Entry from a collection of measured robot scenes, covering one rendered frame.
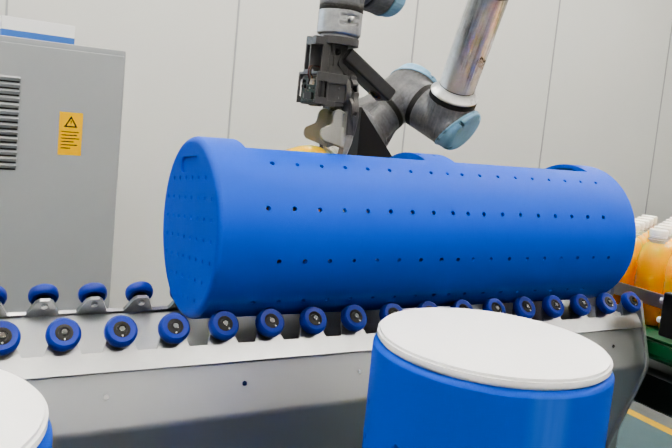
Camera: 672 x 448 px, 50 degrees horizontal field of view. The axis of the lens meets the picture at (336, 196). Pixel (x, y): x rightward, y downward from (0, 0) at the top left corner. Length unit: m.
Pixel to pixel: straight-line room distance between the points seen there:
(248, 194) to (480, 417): 0.46
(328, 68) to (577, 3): 4.35
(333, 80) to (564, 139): 4.31
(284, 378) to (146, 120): 2.94
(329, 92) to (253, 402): 0.51
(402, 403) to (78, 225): 1.97
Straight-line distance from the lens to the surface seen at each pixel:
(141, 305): 1.26
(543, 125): 5.29
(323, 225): 1.09
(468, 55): 1.67
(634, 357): 1.64
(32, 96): 2.60
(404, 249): 1.17
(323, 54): 1.22
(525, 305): 1.42
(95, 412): 1.06
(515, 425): 0.79
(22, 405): 0.63
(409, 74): 1.82
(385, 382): 0.85
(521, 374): 0.80
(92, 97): 2.62
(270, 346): 1.13
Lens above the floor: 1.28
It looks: 6 degrees down
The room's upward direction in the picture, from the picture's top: 6 degrees clockwise
